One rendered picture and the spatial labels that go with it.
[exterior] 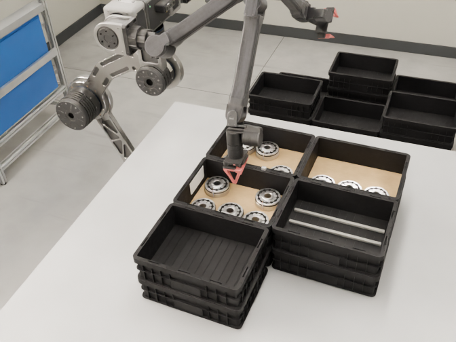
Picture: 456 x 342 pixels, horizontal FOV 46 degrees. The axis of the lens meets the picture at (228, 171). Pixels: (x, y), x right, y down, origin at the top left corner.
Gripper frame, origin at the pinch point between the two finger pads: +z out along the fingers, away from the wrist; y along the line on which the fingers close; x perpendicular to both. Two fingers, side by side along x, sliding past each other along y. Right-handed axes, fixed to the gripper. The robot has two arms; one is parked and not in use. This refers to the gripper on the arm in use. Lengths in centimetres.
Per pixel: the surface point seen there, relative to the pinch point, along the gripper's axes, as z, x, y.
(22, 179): 81, 184, 89
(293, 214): 20.5, -19.3, 8.8
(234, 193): 17.9, 6.7, 14.8
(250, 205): 19.2, -1.8, 9.1
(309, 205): 19.9, -24.4, 15.7
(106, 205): 28, 65, 8
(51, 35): 2, 182, 153
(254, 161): 15.3, 3.9, 37.1
